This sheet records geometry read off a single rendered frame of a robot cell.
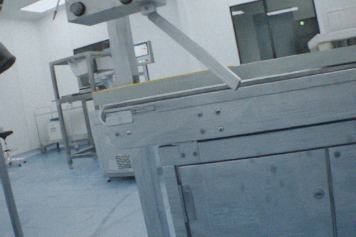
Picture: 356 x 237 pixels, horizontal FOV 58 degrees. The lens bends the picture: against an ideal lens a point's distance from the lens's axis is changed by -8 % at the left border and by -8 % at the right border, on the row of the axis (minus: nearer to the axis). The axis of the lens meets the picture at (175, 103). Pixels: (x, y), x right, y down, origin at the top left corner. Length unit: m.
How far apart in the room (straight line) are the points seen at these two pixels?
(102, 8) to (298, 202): 0.63
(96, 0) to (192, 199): 0.52
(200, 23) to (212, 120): 5.30
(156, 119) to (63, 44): 6.80
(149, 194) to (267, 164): 0.49
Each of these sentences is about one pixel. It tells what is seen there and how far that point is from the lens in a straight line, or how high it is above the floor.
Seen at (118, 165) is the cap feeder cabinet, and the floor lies 0.18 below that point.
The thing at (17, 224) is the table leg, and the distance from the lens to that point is 2.32.
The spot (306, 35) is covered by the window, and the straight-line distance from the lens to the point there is 5.69.
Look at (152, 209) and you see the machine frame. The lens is 1.18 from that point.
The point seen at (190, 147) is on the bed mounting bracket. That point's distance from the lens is 0.81.
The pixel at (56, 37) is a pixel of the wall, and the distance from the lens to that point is 7.65.
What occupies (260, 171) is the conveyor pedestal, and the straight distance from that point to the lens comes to 0.80.
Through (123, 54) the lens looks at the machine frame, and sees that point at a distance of 1.11.
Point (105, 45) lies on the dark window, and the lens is 6.86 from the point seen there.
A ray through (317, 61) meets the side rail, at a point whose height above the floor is 0.87.
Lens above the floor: 0.88
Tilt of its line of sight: 3 degrees down
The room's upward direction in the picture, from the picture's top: 10 degrees counter-clockwise
